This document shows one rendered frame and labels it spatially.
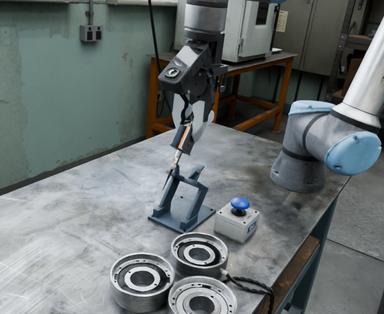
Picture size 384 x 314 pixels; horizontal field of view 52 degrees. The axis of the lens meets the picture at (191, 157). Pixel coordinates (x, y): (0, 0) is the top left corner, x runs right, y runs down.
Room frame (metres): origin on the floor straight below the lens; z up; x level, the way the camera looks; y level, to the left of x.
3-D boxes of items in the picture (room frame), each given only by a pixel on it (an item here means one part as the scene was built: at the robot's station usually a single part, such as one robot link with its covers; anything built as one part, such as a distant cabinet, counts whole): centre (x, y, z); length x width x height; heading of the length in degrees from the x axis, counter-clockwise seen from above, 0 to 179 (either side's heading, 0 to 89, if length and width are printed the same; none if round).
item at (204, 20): (0.76, 0.01, 1.22); 0.08 x 0.08 x 0.05
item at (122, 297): (0.51, 0.06, 0.82); 0.10 x 0.10 x 0.04
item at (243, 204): (0.73, -0.11, 0.85); 0.04 x 0.04 x 0.05
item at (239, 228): (0.73, -0.12, 0.82); 0.08 x 0.07 x 0.05; 149
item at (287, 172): (1.02, -0.30, 0.85); 0.15 x 0.15 x 0.10
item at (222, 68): (0.77, 0.00, 1.14); 0.09 x 0.08 x 0.12; 150
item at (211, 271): (0.59, -0.03, 0.82); 0.10 x 0.10 x 0.04
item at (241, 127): (3.37, -0.24, 0.39); 1.50 x 0.62 x 0.78; 149
